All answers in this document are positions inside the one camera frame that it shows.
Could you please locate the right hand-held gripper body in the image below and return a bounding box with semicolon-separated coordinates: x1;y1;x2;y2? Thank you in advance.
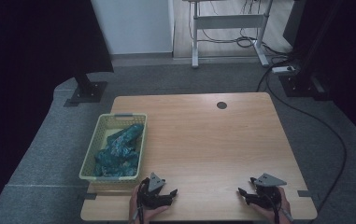
249;173;288;209

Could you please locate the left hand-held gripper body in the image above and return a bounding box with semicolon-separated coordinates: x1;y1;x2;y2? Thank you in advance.
137;172;171;209

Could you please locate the teal floral shirt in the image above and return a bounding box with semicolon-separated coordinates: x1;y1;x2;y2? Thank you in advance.
93;123;146;178

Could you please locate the green plastic basket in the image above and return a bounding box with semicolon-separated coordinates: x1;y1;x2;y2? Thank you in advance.
78;112;148;182

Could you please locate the person's right hand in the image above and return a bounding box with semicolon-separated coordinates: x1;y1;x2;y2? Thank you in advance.
257;194;293;224

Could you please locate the person's left hand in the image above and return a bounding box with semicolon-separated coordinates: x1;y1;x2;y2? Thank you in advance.
128;184;170;224

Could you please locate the black stand base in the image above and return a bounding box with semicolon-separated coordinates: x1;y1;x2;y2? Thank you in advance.
278;55;334;101
63;73;108;107

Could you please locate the white power strip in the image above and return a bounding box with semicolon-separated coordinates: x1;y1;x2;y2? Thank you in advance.
271;65;296;75

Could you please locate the black curtain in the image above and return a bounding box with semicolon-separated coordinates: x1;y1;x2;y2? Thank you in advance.
282;0;356;150
0;0;115;216

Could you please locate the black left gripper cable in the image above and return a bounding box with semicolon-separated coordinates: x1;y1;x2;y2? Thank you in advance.
135;181;146;224

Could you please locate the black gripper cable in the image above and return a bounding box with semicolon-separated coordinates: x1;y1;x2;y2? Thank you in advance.
267;190;282;224
135;181;146;224

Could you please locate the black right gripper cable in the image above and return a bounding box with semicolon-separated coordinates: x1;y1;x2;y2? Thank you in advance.
267;190;282;224

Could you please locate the black floor cable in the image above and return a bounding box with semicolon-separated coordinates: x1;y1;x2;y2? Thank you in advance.
255;60;348;216

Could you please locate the white desk frame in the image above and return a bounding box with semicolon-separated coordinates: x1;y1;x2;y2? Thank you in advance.
183;0;275;69

